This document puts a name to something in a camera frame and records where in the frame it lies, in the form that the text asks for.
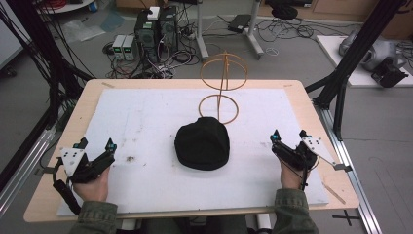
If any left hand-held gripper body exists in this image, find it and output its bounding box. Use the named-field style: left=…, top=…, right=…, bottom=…
left=52, top=147, right=109, bottom=185

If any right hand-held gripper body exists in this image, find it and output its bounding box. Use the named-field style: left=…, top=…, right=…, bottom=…
left=285, top=136, right=354, bottom=174

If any black knit hat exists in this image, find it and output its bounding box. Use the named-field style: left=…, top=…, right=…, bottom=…
left=173, top=116, right=231, bottom=172

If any wooden ring hat stand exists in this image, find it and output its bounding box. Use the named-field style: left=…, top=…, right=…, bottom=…
left=198, top=50, right=249, bottom=126

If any person's right hand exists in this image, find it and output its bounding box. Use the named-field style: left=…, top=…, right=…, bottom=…
left=280, top=159, right=309, bottom=191

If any person's left hand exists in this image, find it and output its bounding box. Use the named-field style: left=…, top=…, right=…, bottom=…
left=72, top=167, right=111, bottom=203

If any white foam mat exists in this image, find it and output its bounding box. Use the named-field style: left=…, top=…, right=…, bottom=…
left=56, top=88, right=330, bottom=217

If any tan tape strip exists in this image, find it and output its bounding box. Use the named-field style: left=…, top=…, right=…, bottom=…
left=321, top=181, right=347, bottom=206

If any white table leg tube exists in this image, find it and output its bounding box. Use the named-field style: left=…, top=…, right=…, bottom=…
left=256, top=214, right=273, bottom=232
left=120, top=217, right=142, bottom=232

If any white floor platform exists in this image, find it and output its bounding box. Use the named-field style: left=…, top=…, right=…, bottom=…
left=316, top=33, right=413, bottom=89

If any grey power supply unit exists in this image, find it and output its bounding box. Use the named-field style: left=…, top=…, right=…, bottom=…
left=122, top=34, right=137, bottom=62
left=111, top=34, right=127, bottom=61

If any black device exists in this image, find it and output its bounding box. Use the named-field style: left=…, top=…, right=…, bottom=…
left=370, top=58, right=410, bottom=89

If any grey robot shell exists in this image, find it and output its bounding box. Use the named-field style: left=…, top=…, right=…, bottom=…
left=338, top=30, right=407, bottom=73

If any white desk leg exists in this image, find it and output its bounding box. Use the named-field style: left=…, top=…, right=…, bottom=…
left=246, top=0, right=266, bottom=60
left=194, top=0, right=210, bottom=61

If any clear plastic sheet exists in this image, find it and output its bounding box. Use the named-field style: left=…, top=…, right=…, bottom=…
left=61, top=19, right=107, bottom=43

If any black computer tower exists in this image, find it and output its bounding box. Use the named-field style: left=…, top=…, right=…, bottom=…
left=133, top=11, right=161, bottom=63
left=158, top=5, right=180, bottom=55

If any black stool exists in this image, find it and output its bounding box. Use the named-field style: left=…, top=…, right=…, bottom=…
left=270, top=0, right=299, bottom=20

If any flat black box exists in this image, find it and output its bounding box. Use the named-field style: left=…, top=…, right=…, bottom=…
left=227, top=14, right=253, bottom=34

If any white box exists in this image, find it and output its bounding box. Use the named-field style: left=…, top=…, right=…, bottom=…
left=147, top=6, right=162, bottom=21

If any aluminium rail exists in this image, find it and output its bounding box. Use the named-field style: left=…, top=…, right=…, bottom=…
left=0, top=128, right=56, bottom=218
left=313, top=98, right=384, bottom=234

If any black upright frame post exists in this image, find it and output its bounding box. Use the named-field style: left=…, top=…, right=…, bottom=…
left=333, top=72, right=349, bottom=141

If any black frame with cables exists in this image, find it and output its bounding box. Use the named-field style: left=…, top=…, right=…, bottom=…
left=0, top=0, right=95, bottom=131

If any cable tangle by computers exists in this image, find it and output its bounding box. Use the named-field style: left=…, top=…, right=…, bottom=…
left=102, top=38, right=202, bottom=80

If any black slanted frame beam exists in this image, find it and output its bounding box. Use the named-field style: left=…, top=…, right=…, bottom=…
left=305, top=0, right=409, bottom=110

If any black floor cable bundle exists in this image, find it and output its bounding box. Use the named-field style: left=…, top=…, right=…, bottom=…
left=254, top=16, right=355, bottom=44

